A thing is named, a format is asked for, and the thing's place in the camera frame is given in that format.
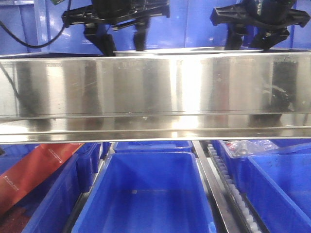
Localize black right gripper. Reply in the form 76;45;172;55
210;0;311;50

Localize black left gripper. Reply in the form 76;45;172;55
62;0;170;56

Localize silver metal tray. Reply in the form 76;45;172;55
115;47;263;56

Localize blue crate back right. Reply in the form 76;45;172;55
242;0;311;49

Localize large blue crate centre back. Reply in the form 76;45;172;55
34;0;237;54

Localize blue crate back left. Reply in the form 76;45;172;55
0;0;41;55

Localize blue bin behind centre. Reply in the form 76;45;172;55
113;140;193;153

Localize blue bin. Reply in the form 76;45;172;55
211;138;311;193
113;140;193;153
72;152;216;233
246;144;311;233
0;143;103;233

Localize clear plastic bag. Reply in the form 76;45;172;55
225;139;279;157

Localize blue bin right rear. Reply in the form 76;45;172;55
211;138;311;193

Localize red cardboard box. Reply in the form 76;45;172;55
0;143;84;216

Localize blue bin lower right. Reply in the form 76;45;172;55
246;144;311;233

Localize blue bin lower centre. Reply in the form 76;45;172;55
72;152;216;233

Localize blue bin lower left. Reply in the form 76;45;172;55
0;143;103;233

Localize white roller conveyor track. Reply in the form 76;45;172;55
207;144;262;233

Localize black cable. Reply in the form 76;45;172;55
0;0;72;49

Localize stainless steel shelf rail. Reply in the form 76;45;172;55
0;51;311;144

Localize steel divider rail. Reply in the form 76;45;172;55
192;140;240;233

